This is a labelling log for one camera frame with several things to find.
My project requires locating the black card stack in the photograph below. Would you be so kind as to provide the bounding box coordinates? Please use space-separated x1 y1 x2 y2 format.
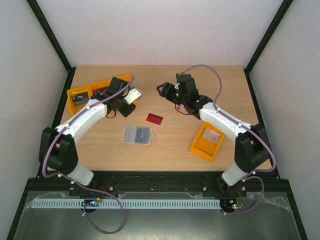
71 91 89 107

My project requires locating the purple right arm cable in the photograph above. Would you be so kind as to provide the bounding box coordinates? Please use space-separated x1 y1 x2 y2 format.
176 64 277 216

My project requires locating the red card stack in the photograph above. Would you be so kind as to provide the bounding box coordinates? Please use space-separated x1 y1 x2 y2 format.
92 86 108 94

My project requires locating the black left frame post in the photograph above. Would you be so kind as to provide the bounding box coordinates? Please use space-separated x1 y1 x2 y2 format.
26 0 76 73

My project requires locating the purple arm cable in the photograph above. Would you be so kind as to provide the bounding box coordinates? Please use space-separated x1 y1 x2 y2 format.
41 76 136 234
176 64 277 216

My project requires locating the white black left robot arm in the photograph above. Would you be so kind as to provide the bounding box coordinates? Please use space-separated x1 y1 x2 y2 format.
39 77 143 186

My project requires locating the yellow three-compartment bin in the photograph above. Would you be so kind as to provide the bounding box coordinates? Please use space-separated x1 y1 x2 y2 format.
67 74 132 116

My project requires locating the dark red card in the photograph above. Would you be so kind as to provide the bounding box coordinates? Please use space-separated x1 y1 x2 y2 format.
146 113 164 125

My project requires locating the small yellow bin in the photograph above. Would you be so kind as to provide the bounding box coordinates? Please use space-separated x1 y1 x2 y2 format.
189 122 225 162

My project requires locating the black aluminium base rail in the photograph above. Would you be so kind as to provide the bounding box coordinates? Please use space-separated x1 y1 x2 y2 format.
67 170 248 198

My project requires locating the white slotted cable duct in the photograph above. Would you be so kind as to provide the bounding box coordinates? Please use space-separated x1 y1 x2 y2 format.
31 198 221 210

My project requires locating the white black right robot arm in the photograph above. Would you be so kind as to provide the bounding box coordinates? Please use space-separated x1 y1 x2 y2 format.
156 74 272 196

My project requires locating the beige leather card holder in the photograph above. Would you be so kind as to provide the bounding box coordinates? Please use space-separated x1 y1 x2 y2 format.
121 125 155 146

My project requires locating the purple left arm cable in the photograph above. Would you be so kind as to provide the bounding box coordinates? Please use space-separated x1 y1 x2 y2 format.
41 76 136 234

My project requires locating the silver card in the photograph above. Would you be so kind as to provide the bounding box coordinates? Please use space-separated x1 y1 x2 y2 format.
202 128 222 144

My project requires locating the black right frame post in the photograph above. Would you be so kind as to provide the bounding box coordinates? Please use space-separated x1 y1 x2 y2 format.
244 0 295 73

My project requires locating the white card with red circle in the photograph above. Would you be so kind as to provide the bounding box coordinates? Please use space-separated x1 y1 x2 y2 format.
176 105 187 113

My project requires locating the black frame post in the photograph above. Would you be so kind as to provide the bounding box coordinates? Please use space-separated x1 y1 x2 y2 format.
244 0 295 73
26 0 76 73

